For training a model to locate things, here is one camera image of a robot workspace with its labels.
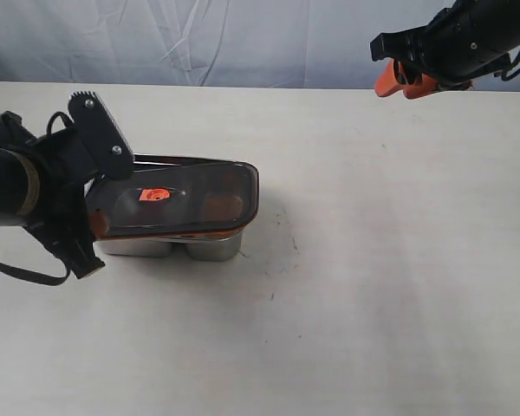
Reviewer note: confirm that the yellow toy cheese wedge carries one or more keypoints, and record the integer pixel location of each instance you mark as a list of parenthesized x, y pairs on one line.
[(221, 208)]

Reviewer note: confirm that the blue-grey backdrop cloth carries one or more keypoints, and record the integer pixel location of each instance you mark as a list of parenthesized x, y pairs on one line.
[(246, 44)]

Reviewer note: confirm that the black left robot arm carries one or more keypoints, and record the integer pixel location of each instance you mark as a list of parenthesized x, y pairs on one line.
[(20, 185)]

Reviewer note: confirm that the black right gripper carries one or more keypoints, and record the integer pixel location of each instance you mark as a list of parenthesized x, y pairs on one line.
[(463, 42)]

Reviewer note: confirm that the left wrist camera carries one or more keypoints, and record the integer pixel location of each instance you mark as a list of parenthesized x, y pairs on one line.
[(100, 135)]

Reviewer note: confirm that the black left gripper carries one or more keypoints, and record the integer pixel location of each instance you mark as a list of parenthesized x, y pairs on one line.
[(61, 222)]

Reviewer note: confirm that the stainless steel lunch box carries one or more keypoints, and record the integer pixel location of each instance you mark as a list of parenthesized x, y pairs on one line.
[(199, 247)]

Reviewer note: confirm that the dark transparent box lid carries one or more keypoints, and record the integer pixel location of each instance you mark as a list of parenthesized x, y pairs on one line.
[(186, 199)]

